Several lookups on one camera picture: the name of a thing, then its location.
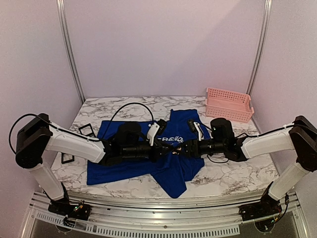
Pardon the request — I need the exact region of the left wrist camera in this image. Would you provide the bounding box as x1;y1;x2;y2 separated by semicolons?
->
147;119;167;146

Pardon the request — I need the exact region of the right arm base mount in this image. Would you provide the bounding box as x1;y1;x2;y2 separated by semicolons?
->
239;194;289;224

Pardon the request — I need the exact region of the far black display box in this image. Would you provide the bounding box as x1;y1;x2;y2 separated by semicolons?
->
78;123;96;138

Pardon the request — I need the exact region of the aluminium front rail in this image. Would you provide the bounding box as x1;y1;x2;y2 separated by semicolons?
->
21;192;309;238

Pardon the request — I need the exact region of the aluminium frame post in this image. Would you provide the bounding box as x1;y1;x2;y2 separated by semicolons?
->
56;0;86;104
246;0;272;96

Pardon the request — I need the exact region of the black display box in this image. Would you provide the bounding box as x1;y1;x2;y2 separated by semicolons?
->
61;153;75;164
78;123;96;138

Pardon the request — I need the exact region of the near black display box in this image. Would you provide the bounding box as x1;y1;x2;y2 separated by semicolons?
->
61;153;75;164

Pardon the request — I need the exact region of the blue printed t-shirt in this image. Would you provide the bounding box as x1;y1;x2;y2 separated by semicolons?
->
87;109;205;198

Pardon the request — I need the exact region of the pink plastic basket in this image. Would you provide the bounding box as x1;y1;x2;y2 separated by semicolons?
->
205;87;254;123

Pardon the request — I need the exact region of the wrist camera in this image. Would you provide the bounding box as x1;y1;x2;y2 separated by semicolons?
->
187;119;204;141
147;119;167;146

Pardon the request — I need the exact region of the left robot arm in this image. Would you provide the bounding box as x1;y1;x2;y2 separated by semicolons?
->
11;113;173;215

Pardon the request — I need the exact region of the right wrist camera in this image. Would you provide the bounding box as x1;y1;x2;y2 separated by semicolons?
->
187;119;204;141

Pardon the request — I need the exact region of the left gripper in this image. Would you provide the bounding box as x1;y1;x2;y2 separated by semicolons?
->
122;138;173;164

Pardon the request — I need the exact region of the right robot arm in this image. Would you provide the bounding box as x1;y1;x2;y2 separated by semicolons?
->
174;116;317;216

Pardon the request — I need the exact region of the left aluminium frame post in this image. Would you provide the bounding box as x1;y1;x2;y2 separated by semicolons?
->
56;0;86;104

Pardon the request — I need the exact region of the right aluminium frame post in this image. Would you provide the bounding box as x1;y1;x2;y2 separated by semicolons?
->
246;0;272;96

